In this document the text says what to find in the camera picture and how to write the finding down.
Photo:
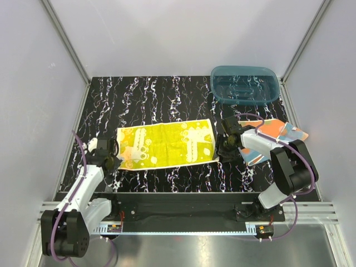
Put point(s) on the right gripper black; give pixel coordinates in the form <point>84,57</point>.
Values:
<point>228,157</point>

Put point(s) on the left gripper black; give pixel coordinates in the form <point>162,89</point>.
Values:
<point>116,164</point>

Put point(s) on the yellow crocodile towel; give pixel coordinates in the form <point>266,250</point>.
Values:
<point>166,145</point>

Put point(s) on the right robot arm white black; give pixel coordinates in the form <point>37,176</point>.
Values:
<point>294,172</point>

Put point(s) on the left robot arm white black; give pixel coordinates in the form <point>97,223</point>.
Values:
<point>66,229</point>

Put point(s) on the orange blue dotted towel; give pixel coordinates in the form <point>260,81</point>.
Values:
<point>256,147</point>

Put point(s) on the teal transparent plastic bin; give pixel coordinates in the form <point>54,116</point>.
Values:
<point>244,85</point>

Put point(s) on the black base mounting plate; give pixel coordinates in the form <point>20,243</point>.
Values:
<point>240,206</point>

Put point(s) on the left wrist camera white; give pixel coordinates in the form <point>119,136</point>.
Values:
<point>92,144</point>

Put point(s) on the slotted cable duct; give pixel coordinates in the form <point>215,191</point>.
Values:
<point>238,229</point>

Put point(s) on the aluminium front rail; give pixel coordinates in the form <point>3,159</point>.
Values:
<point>311,213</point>

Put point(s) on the left aluminium frame post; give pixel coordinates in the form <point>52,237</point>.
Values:
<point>59,28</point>

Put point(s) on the aluminium frame post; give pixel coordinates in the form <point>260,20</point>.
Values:
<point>59,28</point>
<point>306,38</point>

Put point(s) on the right aluminium frame post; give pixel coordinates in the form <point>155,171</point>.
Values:
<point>306,38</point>

